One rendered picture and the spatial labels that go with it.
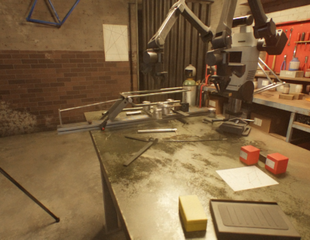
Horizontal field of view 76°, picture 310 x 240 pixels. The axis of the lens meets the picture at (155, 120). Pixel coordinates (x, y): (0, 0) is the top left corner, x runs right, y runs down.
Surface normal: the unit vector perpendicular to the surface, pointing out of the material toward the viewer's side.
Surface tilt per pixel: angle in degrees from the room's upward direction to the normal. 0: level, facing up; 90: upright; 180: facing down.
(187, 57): 89
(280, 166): 90
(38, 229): 0
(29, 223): 0
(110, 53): 90
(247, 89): 90
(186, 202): 0
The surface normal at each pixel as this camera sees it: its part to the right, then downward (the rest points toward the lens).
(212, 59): -0.77, 0.28
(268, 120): -0.95, 0.12
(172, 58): -0.46, 0.28
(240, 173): 0.00, -0.95
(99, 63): 0.40, 0.28
